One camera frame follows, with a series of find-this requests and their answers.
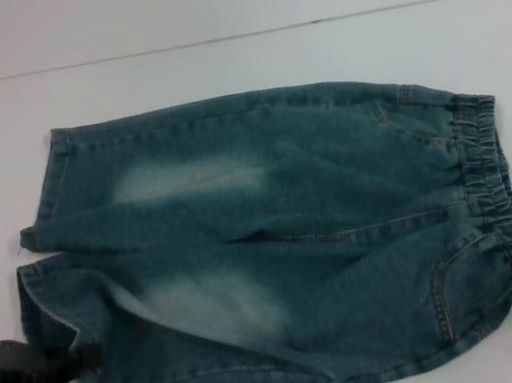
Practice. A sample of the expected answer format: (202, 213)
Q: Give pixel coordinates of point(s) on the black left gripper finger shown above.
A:
(75, 359)

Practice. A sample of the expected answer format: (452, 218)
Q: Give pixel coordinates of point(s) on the blue denim shorts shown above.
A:
(246, 193)

